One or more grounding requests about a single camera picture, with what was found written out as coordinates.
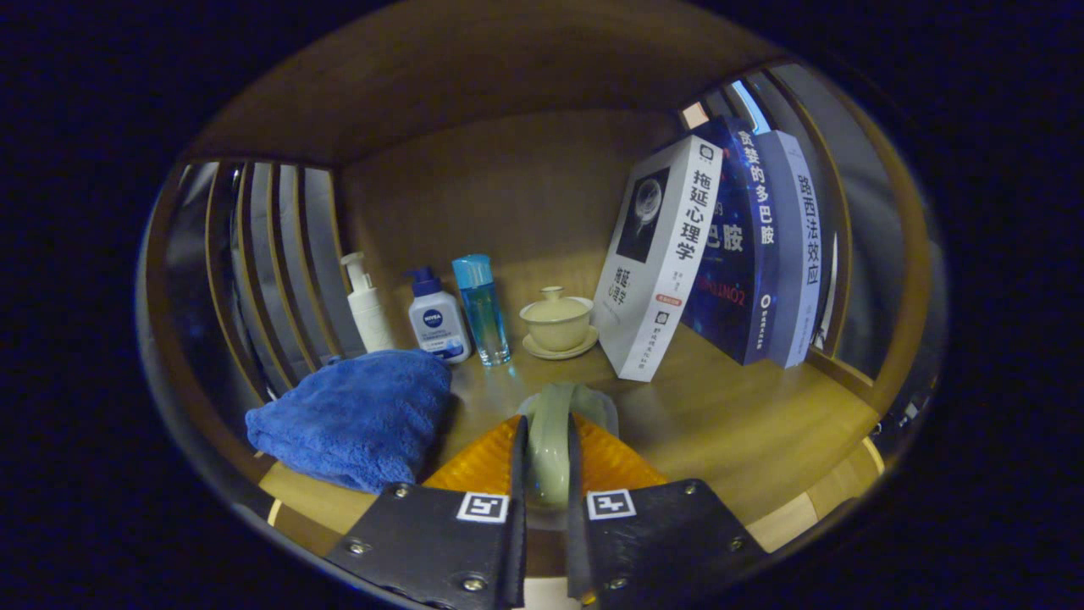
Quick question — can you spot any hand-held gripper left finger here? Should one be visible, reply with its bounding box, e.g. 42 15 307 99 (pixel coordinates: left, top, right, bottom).
324 415 530 610

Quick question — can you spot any wooden countertop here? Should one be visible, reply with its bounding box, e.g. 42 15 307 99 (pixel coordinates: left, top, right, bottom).
254 322 886 552

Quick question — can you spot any clear blue bottle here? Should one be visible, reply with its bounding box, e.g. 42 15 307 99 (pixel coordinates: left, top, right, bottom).
451 254 512 367

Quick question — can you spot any white pump bottle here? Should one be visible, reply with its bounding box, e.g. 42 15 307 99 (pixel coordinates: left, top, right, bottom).
340 252 396 353

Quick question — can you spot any pale green small container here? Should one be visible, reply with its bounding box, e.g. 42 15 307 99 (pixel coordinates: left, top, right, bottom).
515 383 621 513

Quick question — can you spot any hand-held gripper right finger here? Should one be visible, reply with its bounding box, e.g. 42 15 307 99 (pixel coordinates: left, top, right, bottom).
563 413 767 609

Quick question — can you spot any white bottle with blue cap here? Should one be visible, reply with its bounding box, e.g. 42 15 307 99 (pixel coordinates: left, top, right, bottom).
403 266 473 365

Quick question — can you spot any white book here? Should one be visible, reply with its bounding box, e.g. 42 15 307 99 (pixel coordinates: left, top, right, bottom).
590 134 724 382

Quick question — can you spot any pale blue book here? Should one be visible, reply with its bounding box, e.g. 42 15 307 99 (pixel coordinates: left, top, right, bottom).
754 130 824 369

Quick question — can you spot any beige lidded tea cup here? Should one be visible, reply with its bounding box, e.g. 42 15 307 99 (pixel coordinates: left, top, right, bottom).
519 286 600 361

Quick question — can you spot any wooden cabinet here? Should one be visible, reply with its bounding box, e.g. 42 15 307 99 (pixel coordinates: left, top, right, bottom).
135 0 949 594

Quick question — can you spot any blue towel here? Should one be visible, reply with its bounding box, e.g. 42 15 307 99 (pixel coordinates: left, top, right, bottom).
246 349 454 495

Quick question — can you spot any dark blue book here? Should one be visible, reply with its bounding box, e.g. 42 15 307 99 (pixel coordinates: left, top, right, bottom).
677 114 780 367

